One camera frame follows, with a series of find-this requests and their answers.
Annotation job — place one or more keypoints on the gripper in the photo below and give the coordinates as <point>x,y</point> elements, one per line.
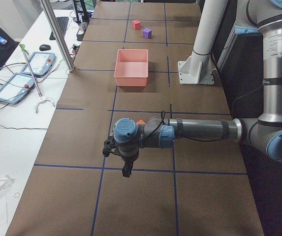
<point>128,161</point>

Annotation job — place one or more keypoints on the metal rod green tip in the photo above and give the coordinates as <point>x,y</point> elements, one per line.
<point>24,51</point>

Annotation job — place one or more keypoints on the black keyboard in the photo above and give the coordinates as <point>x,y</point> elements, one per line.
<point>62,25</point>

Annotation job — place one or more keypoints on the purple foam block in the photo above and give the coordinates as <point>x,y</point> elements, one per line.
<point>147,33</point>

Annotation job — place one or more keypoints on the white pole with base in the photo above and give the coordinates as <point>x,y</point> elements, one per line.
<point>197,69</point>

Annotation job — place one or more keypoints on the white curved clip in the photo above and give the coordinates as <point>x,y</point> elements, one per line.
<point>43,100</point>

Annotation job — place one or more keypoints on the teach pendant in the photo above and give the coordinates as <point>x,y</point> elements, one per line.
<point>41,62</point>
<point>16,88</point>

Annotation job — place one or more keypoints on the teach pendant near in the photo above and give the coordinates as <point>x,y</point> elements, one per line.
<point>16,88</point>

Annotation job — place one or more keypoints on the teach pendant far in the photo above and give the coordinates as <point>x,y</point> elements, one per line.
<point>41,62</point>

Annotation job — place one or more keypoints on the aluminium frame post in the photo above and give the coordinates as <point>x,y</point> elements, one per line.
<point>45,4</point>

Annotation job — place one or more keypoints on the white crumpled tape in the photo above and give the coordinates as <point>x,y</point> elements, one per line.
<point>6,182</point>

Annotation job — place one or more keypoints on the black computer mouse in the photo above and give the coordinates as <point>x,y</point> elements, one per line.
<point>44,47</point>

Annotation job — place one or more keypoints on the pink plastic bin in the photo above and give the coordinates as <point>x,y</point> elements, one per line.
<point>132,69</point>

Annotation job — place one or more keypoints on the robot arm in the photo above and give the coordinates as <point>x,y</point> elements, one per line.
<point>263,133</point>

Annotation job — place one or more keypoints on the orange foam block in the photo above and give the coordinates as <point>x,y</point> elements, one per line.
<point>140,122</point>

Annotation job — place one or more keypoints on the pink foam block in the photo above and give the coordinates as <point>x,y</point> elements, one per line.
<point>136,24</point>

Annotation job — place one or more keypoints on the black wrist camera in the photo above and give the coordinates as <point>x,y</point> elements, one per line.
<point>110,147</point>

